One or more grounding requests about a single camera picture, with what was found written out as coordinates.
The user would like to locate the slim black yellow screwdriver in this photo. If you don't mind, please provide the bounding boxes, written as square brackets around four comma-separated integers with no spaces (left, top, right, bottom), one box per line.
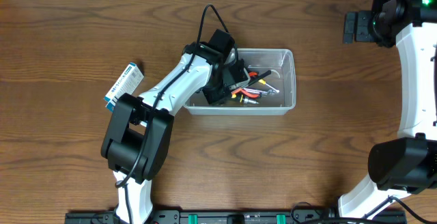
[258,79,280,94]

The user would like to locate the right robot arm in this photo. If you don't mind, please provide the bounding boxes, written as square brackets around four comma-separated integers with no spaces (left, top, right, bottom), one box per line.
[328,0,436,223]

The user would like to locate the small black orange hammer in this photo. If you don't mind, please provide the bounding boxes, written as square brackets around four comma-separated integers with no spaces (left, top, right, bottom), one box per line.
[230,70,272,92]

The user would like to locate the white blue cardboard box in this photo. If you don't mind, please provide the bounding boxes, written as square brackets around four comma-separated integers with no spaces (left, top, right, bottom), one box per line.
[104,62,144,112]

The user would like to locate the red handled pliers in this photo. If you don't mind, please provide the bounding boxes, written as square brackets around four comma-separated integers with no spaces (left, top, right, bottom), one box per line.
[231,72,262,99]

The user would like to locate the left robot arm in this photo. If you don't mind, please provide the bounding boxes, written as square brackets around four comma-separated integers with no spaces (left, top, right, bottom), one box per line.
[101,29,244,223]

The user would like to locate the clear plastic container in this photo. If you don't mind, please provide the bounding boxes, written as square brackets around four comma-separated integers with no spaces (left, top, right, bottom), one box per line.
[184,48,296,115]

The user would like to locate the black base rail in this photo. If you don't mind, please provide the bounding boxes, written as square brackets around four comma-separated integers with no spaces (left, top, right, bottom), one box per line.
[64,208,407,224]

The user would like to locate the stubby yellow black screwdriver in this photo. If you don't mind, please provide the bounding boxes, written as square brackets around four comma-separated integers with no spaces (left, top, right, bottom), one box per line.
[231,94,259,104]

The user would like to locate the silver wrench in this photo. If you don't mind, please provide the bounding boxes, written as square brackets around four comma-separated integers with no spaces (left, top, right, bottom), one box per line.
[244,88,277,98]

